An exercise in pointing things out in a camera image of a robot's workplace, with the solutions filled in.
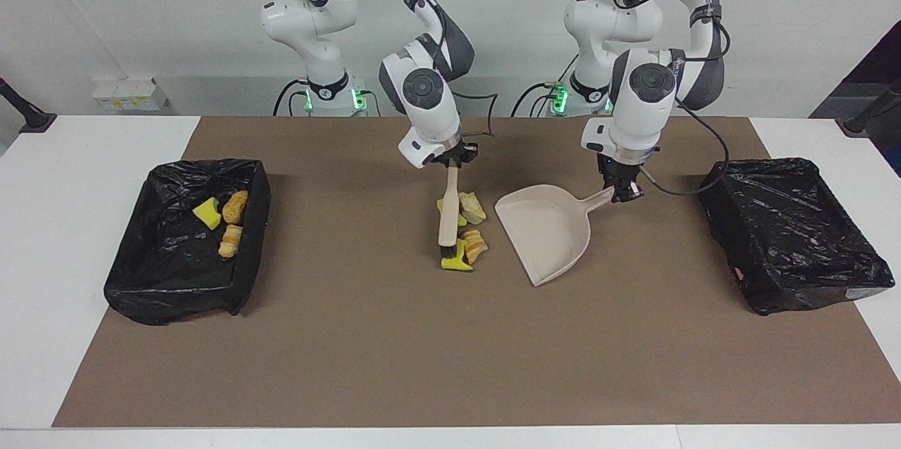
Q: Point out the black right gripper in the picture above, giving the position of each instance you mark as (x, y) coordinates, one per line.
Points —
(448, 153)

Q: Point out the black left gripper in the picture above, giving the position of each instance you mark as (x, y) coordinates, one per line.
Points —
(621, 169)

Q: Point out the pale bread chunk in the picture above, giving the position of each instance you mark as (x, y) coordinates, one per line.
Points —
(471, 208)

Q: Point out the beige hand brush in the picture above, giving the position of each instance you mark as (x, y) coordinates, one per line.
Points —
(448, 213)

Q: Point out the beige plastic dustpan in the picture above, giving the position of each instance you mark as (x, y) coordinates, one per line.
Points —
(549, 231)

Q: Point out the orange striped pastry piece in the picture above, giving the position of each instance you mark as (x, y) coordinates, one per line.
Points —
(475, 246)

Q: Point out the notched yellow sponge chunk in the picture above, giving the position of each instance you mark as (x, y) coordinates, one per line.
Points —
(457, 262)

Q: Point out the brown bread roll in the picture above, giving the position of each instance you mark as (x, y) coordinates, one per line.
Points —
(235, 207)

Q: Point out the pale crusty bread piece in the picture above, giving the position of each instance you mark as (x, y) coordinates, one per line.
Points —
(230, 241)

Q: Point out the small yellow sponge piece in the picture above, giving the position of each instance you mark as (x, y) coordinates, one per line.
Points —
(207, 213)

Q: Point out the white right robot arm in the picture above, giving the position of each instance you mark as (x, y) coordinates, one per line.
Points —
(429, 104)

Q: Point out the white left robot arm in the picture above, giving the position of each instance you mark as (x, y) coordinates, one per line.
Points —
(640, 104)

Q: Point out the black bin with pink label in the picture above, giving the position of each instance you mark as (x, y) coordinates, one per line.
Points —
(788, 238)

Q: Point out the black bag lined bin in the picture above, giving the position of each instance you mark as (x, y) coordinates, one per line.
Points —
(169, 273)

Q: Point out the brown table mat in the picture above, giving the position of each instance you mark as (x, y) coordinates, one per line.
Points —
(450, 364)

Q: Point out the black stand leg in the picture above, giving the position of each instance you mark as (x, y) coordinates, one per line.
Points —
(866, 117)
(28, 117)

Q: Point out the white wall socket box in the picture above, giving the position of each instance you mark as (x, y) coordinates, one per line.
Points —
(127, 93)

